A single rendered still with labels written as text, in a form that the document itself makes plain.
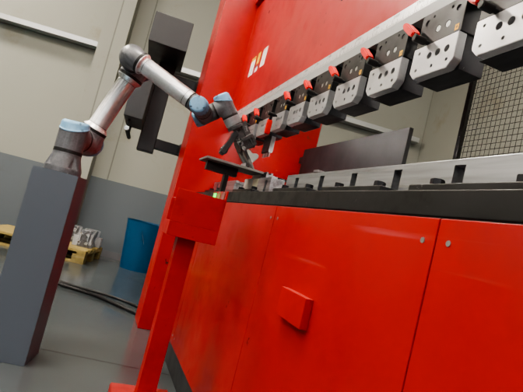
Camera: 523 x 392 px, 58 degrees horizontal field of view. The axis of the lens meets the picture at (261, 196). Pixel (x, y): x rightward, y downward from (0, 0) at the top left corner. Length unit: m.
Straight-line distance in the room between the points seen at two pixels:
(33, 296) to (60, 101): 4.31
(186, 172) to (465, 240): 2.37
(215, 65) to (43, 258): 1.64
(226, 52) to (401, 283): 2.49
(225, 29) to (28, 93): 3.59
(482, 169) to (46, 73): 5.76
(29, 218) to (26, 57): 4.48
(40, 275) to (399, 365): 1.57
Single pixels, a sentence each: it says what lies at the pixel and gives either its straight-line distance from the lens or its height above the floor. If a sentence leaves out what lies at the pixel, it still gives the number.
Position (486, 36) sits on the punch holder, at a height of 1.21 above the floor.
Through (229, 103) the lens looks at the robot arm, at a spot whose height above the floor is 1.26.
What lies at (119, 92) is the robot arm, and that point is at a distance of 2.24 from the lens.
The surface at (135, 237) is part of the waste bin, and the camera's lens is 5.25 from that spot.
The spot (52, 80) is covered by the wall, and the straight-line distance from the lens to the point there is 6.27.
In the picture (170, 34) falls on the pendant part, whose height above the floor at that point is 1.83.
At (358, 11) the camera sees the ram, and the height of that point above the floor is 1.51.
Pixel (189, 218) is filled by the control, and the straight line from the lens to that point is 1.50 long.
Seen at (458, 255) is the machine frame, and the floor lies 0.78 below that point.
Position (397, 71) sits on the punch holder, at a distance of 1.27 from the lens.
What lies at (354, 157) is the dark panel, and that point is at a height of 1.23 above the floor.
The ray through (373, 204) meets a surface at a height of 0.85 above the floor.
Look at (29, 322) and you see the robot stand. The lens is 2.12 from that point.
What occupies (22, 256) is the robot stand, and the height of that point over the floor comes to 0.42.
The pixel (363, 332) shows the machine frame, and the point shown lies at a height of 0.61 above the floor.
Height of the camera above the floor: 0.74
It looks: 4 degrees up
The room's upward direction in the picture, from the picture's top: 14 degrees clockwise
